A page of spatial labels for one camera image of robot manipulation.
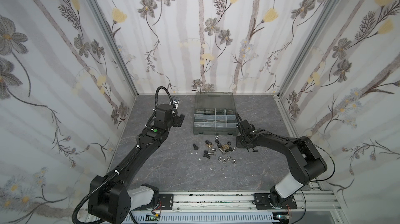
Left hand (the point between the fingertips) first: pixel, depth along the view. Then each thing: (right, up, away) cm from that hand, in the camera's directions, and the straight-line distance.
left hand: (173, 109), depth 81 cm
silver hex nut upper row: (+28, -29, +5) cm, 41 cm away
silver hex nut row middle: (+31, -28, +7) cm, 42 cm away
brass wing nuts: (+29, -23, +12) cm, 39 cm away
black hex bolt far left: (+11, -23, +12) cm, 28 cm away
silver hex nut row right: (+33, -30, +6) cm, 45 cm away
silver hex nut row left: (+26, -29, +7) cm, 39 cm away
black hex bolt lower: (+18, -27, +7) cm, 33 cm away
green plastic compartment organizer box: (+24, -4, +23) cm, 33 cm away
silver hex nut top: (+24, -18, +14) cm, 33 cm away
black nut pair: (+19, -21, +14) cm, 31 cm away
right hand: (+39, -20, +13) cm, 46 cm away
